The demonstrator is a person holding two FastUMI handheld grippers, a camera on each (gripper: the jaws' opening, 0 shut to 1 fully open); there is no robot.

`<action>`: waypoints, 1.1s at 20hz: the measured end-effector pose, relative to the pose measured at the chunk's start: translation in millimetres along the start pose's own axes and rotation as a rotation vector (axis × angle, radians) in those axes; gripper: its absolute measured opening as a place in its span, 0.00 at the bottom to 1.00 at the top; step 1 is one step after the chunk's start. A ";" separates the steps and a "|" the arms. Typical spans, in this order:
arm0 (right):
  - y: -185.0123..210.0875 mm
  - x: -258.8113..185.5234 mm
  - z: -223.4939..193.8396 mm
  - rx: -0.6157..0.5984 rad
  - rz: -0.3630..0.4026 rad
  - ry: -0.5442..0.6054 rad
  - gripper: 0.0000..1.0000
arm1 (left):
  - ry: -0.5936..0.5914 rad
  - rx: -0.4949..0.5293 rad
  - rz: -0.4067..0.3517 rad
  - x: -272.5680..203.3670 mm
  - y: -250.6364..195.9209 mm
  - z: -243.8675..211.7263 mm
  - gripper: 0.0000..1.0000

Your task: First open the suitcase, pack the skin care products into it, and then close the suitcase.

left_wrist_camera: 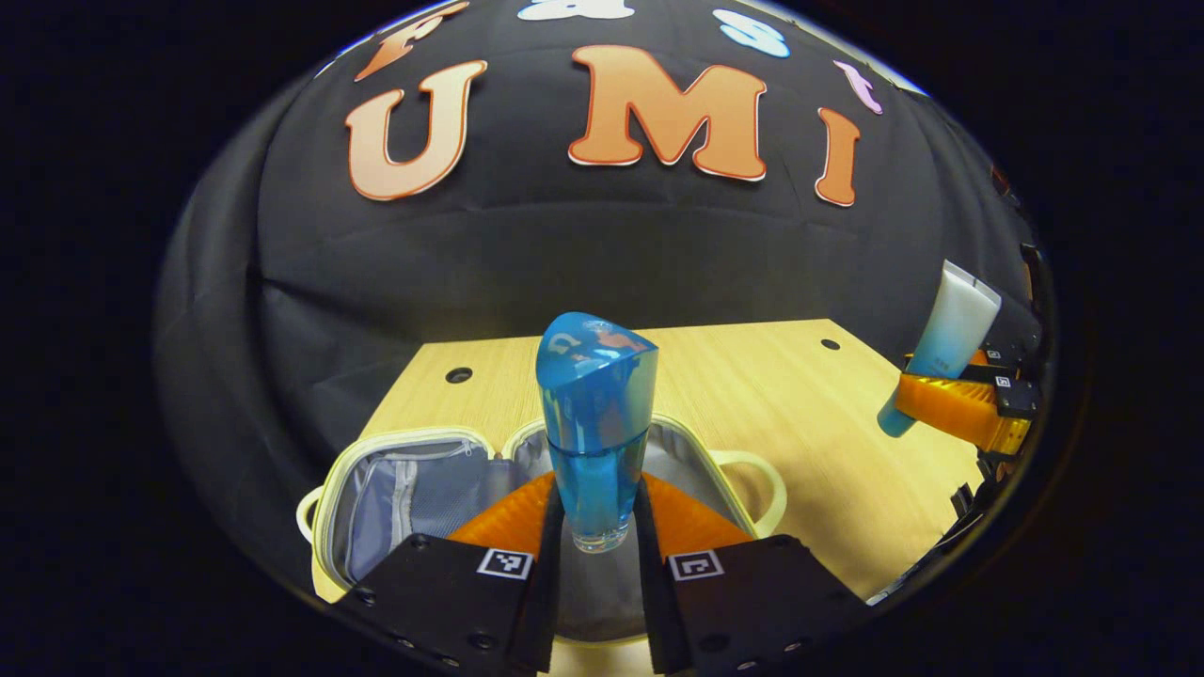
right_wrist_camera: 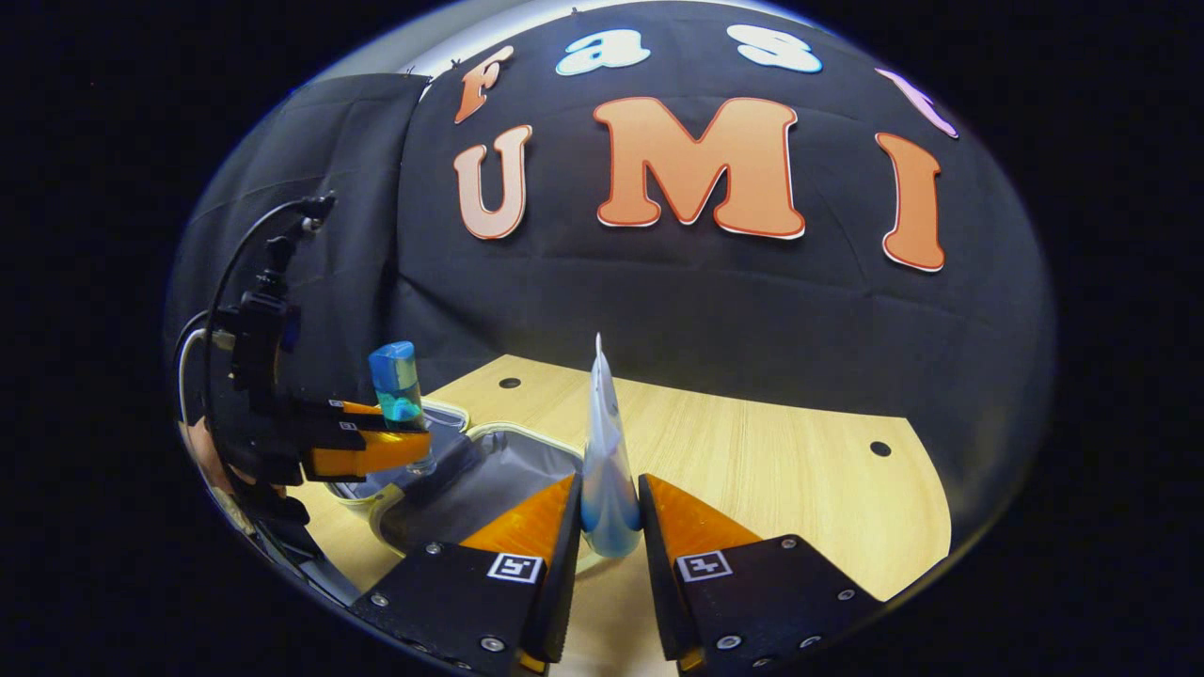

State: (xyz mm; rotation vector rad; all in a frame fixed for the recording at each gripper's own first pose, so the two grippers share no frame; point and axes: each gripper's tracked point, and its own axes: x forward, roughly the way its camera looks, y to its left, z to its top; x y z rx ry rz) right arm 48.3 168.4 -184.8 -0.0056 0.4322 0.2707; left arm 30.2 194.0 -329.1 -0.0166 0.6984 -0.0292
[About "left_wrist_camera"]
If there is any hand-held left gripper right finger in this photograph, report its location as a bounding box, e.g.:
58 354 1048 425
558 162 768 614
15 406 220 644
632 470 871 676

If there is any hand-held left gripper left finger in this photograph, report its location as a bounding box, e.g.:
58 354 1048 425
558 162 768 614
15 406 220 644
334 470 565 676

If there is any white and blue tube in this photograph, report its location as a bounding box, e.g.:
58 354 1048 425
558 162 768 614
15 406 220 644
877 260 1003 438

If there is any pale yellow suitcase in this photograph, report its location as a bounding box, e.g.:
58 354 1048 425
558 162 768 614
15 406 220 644
296 414 789 650

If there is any blue skin care bottle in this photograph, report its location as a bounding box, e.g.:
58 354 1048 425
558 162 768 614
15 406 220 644
536 312 659 554

